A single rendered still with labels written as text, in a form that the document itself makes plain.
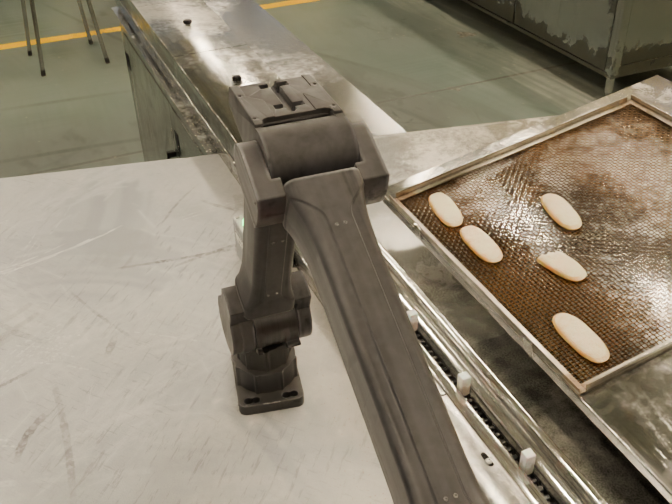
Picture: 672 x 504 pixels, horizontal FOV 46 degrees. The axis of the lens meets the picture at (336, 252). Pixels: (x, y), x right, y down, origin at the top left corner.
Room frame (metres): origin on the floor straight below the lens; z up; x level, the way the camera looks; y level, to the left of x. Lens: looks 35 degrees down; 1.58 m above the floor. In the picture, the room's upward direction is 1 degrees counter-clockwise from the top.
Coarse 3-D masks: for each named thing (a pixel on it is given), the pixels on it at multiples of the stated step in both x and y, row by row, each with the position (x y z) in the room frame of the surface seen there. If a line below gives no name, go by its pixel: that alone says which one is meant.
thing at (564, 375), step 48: (528, 144) 1.23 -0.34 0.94; (576, 144) 1.21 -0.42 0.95; (624, 144) 1.19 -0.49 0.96; (480, 192) 1.12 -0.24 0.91; (528, 192) 1.10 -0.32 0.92; (624, 192) 1.06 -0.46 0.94; (432, 240) 1.00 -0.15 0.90; (480, 288) 0.87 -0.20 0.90; (576, 288) 0.86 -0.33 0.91; (528, 336) 0.77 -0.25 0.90; (576, 384) 0.69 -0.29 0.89
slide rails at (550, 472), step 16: (400, 288) 0.94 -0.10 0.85; (416, 304) 0.90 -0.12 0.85; (432, 320) 0.87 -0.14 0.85; (432, 336) 0.83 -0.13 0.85; (448, 352) 0.80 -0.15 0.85; (432, 368) 0.77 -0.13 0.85; (464, 368) 0.77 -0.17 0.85; (448, 384) 0.74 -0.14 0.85; (480, 384) 0.74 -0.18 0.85; (464, 400) 0.71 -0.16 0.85; (480, 400) 0.71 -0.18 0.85; (496, 400) 0.71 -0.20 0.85; (496, 416) 0.68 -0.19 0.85; (512, 416) 0.68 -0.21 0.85; (480, 432) 0.65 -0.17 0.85; (512, 432) 0.65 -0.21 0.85; (496, 448) 0.63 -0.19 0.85; (512, 464) 0.60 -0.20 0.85; (544, 464) 0.60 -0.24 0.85; (528, 480) 0.58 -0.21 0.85; (560, 480) 0.58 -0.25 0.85; (560, 496) 0.56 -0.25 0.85; (576, 496) 0.56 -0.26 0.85
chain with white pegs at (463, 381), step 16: (416, 320) 0.86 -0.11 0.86; (432, 352) 0.81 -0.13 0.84; (448, 368) 0.78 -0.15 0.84; (464, 384) 0.73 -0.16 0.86; (480, 416) 0.69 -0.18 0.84; (496, 432) 0.66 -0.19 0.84; (512, 448) 0.64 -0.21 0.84; (528, 448) 0.61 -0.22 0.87; (528, 464) 0.60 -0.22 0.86; (544, 496) 0.57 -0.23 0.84
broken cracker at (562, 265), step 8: (544, 256) 0.92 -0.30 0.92; (552, 256) 0.92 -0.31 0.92; (560, 256) 0.92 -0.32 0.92; (568, 256) 0.92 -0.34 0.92; (544, 264) 0.91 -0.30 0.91; (552, 264) 0.91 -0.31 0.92; (560, 264) 0.90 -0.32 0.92; (568, 264) 0.90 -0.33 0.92; (576, 264) 0.90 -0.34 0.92; (560, 272) 0.89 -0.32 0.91; (568, 272) 0.88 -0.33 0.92; (576, 272) 0.88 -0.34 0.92; (584, 272) 0.88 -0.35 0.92; (576, 280) 0.87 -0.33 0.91
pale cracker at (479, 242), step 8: (464, 232) 1.01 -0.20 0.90; (472, 232) 1.00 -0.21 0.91; (480, 232) 1.00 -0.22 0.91; (464, 240) 0.99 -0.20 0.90; (472, 240) 0.98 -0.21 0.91; (480, 240) 0.98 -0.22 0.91; (488, 240) 0.98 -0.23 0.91; (472, 248) 0.97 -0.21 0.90; (480, 248) 0.96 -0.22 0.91; (488, 248) 0.96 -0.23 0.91; (496, 248) 0.96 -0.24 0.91; (480, 256) 0.95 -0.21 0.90; (488, 256) 0.95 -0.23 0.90; (496, 256) 0.94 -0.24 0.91
